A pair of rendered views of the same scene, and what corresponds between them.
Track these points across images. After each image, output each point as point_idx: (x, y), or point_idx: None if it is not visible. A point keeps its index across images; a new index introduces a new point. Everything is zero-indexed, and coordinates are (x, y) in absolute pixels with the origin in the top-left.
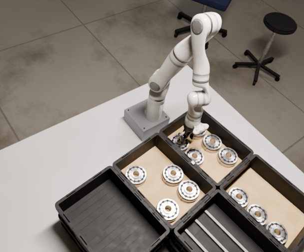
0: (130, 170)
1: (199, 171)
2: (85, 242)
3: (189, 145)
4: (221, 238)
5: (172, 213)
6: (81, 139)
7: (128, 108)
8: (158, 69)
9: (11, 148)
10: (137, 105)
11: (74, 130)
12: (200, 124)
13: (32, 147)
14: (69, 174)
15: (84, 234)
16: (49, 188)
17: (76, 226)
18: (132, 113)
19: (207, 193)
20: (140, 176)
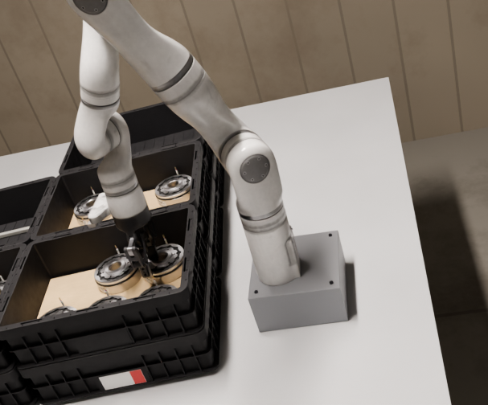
0: (186, 182)
1: (73, 230)
2: (136, 110)
3: (148, 284)
4: None
5: (81, 206)
6: (345, 194)
7: (334, 236)
8: (264, 144)
9: (390, 122)
10: (330, 255)
11: (372, 189)
12: (104, 206)
13: (374, 141)
14: (288, 173)
15: (164, 139)
16: (284, 153)
17: (181, 134)
18: (314, 239)
19: (39, 224)
20: (164, 187)
